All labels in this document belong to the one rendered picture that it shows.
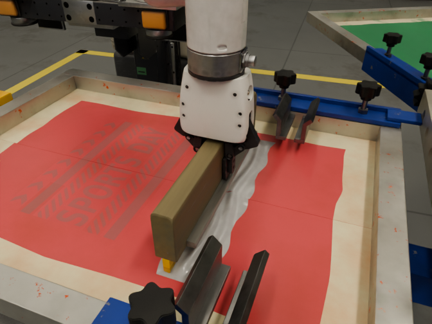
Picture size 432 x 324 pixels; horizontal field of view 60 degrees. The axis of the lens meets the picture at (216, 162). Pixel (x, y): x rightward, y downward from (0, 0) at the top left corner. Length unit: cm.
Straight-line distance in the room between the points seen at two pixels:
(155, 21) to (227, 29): 58
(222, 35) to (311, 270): 31
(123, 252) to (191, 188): 14
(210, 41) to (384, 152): 38
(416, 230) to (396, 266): 163
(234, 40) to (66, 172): 39
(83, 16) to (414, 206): 185
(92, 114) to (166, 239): 49
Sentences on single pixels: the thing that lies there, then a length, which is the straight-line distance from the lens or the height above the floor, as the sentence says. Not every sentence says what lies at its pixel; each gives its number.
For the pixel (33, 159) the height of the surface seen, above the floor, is 95.
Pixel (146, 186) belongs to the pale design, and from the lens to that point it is 63.
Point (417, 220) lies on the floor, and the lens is 219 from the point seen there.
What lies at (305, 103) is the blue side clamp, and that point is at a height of 100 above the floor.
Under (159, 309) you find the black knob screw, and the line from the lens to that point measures 34.
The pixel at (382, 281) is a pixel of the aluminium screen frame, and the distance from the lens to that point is 48.
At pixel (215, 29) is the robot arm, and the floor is 122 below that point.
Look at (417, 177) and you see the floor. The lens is 251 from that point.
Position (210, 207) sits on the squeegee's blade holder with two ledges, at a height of 99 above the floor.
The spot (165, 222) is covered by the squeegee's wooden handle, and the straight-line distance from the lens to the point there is 43.
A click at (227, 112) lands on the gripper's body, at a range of 50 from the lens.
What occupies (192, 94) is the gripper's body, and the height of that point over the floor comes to 113.
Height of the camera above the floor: 134
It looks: 35 degrees down
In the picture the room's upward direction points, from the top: straight up
